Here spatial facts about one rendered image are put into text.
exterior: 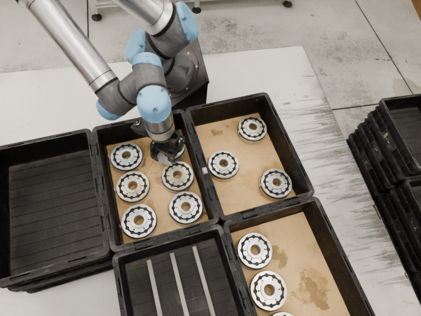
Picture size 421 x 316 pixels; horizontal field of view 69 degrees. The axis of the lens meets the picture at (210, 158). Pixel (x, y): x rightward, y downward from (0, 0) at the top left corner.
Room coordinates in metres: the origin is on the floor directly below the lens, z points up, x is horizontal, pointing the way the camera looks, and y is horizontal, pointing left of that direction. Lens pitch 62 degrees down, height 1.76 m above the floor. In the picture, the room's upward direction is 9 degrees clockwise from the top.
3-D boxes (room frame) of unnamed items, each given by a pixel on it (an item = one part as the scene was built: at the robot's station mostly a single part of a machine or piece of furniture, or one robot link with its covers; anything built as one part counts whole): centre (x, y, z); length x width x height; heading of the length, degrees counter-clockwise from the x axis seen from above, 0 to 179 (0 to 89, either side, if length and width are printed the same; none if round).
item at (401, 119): (0.95, -1.00, 0.37); 0.40 x 0.30 x 0.45; 19
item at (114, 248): (0.36, 0.16, 0.92); 0.40 x 0.30 x 0.02; 25
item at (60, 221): (0.24, 0.44, 0.87); 0.40 x 0.30 x 0.11; 25
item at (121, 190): (0.34, 0.22, 0.86); 0.10 x 0.10 x 0.01
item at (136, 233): (0.23, 0.18, 0.86); 0.10 x 0.10 x 0.01
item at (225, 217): (0.49, -0.11, 0.92); 0.40 x 0.30 x 0.02; 25
